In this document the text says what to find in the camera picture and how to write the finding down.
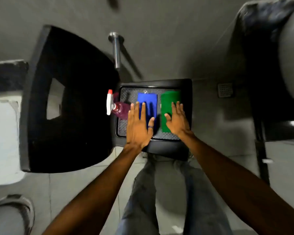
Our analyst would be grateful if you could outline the person's left hand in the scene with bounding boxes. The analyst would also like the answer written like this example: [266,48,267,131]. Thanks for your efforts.
[125,102,155,151]

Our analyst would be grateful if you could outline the person's right hand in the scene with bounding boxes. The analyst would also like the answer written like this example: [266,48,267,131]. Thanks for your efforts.
[164,101,194,140]

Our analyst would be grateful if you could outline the person's right forearm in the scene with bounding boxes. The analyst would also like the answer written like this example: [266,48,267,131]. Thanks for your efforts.
[178,131,294,235]

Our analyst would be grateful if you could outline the person's left forearm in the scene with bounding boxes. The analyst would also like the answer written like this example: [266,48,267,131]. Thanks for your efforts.
[42,144,144,235]

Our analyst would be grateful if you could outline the green cloth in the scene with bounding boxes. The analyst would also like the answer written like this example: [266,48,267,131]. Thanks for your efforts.
[160,91,181,133]

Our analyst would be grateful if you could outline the blue cloth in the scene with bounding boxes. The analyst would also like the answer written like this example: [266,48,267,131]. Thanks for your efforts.
[137,93,158,130]

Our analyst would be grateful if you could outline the black plastic stool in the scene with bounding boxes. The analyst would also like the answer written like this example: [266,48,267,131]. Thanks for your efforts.
[110,78,193,161]

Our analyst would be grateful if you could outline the grey mesh mat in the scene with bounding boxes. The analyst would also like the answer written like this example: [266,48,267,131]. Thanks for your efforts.
[117,87,184,141]

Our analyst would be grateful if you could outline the pink liquid spray bottle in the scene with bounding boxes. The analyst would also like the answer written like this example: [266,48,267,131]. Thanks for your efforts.
[106,89,132,120]

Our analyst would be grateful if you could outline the square floor drain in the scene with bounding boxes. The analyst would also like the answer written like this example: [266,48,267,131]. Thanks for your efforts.
[217,82,234,98]

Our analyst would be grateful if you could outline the black plastic chair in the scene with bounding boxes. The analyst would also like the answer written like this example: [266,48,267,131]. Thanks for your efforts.
[19,24,121,174]

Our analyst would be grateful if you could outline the metal pipe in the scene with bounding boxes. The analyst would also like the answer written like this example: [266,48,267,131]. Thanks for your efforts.
[108,32,125,71]

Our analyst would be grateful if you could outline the black metal stand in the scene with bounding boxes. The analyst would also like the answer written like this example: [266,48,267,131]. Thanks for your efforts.
[249,114,294,187]

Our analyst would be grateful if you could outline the blue jeans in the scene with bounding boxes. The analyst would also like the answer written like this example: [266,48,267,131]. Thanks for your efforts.
[116,154,234,235]

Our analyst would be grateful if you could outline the grey round basin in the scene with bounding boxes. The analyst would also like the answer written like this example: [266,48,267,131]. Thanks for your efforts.
[278,1,294,108]

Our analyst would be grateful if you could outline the dark stone ledge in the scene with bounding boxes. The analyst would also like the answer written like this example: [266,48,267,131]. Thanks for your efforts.
[0,60,29,93]

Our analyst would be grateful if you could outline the white toilet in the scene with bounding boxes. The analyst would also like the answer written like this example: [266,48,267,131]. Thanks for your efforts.
[0,95,26,186]

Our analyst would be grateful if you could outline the grey shoe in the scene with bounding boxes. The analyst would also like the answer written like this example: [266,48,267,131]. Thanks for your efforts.
[0,194,35,235]

